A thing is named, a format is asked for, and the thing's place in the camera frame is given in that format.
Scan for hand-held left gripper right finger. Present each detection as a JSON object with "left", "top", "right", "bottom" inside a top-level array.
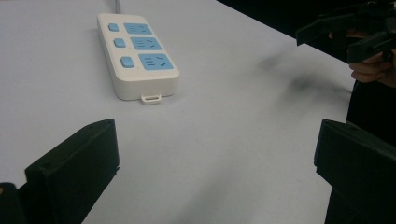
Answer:
[{"left": 313, "top": 119, "right": 396, "bottom": 224}]

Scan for white power strip blue sockets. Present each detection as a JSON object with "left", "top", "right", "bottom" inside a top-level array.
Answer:
[{"left": 96, "top": 12, "right": 181, "bottom": 106}]

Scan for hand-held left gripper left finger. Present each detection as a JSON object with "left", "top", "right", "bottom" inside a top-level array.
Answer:
[{"left": 24, "top": 118, "right": 120, "bottom": 224}]

